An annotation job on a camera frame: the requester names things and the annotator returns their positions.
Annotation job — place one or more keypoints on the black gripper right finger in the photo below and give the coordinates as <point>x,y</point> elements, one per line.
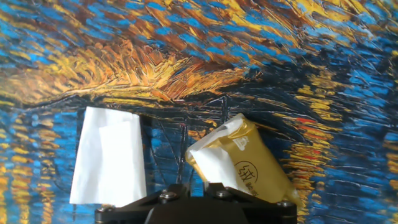
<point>267,213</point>

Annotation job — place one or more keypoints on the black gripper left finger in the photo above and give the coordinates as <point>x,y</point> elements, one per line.
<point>130,213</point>

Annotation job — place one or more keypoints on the gold tissue pack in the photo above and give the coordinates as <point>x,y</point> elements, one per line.
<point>264,168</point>

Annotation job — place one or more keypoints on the starry night painting tablecloth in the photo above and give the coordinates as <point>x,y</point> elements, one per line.
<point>199,56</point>

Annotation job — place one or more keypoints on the loose white napkin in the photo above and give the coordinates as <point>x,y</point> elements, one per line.
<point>109,155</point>

